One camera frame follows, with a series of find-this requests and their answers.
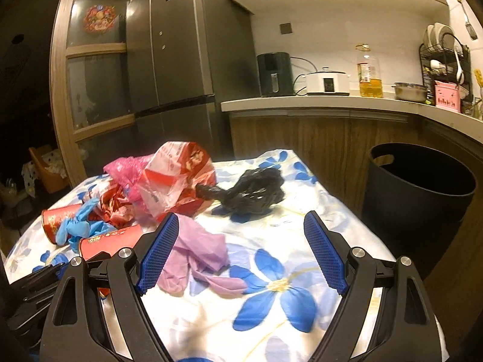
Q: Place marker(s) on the black air fryer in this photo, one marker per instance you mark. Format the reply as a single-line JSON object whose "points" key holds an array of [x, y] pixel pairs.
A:
{"points": [[275, 75]]}

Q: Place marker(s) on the blue floral tablecloth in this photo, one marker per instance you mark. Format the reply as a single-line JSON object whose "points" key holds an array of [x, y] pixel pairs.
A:
{"points": [[283, 233]]}

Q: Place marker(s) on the red paper cup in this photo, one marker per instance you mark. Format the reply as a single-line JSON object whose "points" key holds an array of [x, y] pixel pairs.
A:
{"points": [[113, 239], [51, 220]]}

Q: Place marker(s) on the polka dot cloth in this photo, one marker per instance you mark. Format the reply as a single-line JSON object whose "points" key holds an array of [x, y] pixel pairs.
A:
{"points": [[28, 177]]}

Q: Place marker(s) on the wooden glass panel door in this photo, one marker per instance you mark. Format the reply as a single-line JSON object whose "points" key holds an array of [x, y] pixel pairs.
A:
{"points": [[58, 83]]}

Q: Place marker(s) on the small white bowl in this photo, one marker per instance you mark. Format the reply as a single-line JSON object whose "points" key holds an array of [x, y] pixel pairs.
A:
{"points": [[437, 67]]}

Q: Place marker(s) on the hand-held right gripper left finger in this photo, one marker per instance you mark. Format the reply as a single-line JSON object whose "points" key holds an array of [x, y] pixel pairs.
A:
{"points": [[158, 252]]}

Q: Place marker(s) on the purple rubber glove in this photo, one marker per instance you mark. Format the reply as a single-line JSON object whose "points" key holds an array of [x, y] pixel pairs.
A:
{"points": [[200, 241]]}

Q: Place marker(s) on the orange storage box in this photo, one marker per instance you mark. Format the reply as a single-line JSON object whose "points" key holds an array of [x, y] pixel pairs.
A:
{"points": [[56, 183]]}

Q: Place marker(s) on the dark wall socket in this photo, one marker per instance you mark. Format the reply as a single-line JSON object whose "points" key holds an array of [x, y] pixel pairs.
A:
{"points": [[285, 28]]}

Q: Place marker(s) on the black round trash bin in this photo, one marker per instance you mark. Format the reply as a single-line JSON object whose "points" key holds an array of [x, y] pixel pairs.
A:
{"points": [[415, 215]]}

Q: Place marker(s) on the red round door decoration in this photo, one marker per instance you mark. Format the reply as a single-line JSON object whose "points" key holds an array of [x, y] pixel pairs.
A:
{"points": [[99, 18]]}

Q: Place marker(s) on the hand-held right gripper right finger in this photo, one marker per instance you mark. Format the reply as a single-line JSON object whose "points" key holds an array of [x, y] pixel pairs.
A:
{"points": [[324, 252]]}

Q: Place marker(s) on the hanging metal spatula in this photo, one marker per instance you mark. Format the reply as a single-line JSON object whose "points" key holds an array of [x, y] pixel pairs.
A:
{"points": [[471, 30]]}

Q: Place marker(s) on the white electric cooker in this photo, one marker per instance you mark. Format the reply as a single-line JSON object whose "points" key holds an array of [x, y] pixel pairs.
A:
{"points": [[326, 83]]}

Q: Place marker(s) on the wooden kitchen counter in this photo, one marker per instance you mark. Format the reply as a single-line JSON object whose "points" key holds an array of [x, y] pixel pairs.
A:
{"points": [[320, 139]]}

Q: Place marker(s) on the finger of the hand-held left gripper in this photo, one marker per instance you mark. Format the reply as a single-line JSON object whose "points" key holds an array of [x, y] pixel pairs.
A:
{"points": [[34, 301]]}

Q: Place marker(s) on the white plate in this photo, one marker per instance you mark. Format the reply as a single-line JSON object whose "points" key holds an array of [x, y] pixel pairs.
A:
{"points": [[439, 34]]}

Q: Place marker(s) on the white ladle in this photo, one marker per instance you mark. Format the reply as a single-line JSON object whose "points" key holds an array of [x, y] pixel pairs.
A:
{"points": [[459, 73]]}

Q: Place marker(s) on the red wrapper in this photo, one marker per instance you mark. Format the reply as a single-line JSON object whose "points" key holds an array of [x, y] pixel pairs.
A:
{"points": [[113, 203]]}

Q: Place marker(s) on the pink plastic bag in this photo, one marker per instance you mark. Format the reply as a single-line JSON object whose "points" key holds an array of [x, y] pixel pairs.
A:
{"points": [[120, 167]]}

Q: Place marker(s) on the dark grey refrigerator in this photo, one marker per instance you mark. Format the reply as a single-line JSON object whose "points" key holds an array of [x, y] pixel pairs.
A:
{"points": [[188, 64]]}

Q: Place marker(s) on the stainless steel bowl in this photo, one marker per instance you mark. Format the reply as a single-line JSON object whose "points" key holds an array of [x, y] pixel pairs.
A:
{"points": [[409, 92]]}

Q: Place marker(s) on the black plastic bag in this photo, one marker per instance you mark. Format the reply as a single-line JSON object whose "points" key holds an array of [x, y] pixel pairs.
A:
{"points": [[256, 188]]}

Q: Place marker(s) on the pink utensil holder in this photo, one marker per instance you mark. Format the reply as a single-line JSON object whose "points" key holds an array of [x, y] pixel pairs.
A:
{"points": [[447, 98]]}

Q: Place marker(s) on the red and white plastic bag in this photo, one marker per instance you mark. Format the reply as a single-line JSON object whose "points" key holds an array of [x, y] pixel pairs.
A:
{"points": [[169, 181]]}

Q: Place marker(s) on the cooking oil bottle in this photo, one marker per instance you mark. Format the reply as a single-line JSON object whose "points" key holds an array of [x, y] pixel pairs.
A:
{"points": [[369, 86]]}

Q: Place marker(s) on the blue rubber glove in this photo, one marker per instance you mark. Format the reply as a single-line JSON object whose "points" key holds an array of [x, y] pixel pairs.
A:
{"points": [[81, 226]]}

